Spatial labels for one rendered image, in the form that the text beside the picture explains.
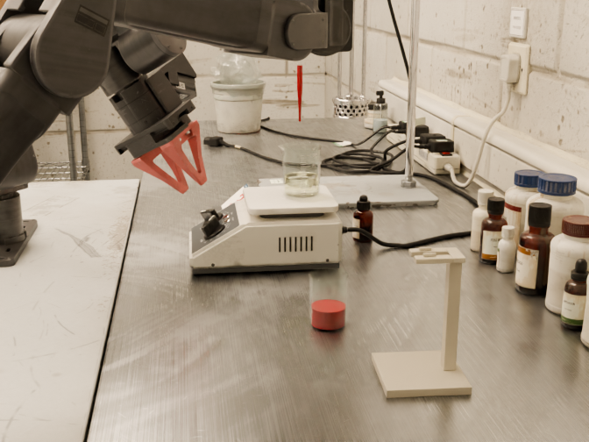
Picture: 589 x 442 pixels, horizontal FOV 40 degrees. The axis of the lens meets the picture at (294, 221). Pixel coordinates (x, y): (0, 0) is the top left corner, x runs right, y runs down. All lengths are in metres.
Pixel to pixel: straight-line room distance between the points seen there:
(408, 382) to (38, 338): 0.40
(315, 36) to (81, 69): 0.27
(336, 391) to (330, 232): 0.33
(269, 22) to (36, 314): 0.43
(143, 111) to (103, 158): 2.49
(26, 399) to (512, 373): 0.46
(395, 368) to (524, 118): 0.78
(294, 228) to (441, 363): 0.33
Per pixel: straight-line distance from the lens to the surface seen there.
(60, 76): 0.65
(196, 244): 1.08
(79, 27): 0.66
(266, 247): 1.05
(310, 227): 1.05
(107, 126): 3.48
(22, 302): 1.02
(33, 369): 0.85
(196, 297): 0.99
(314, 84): 3.49
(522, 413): 0.76
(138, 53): 0.99
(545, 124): 1.41
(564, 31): 1.36
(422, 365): 0.81
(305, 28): 0.82
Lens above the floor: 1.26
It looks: 16 degrees down
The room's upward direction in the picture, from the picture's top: straight up
